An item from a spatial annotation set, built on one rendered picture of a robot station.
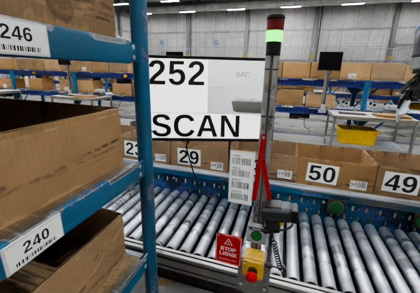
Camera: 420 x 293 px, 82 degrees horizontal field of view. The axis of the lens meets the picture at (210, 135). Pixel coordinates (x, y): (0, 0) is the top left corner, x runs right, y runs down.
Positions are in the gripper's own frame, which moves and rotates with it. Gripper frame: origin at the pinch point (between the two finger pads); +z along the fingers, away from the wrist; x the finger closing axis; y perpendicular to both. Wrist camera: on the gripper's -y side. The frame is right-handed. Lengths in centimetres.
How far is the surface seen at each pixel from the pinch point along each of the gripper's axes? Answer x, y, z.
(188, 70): -86, 28, -19
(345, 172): -14.3, -23.7, 31.7
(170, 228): -101, 11, 55
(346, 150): -6, -52, 27
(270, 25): -58, 36, -31
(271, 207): -56, 38, 24
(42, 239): -82, 94, 2
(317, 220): -29, -13, 56
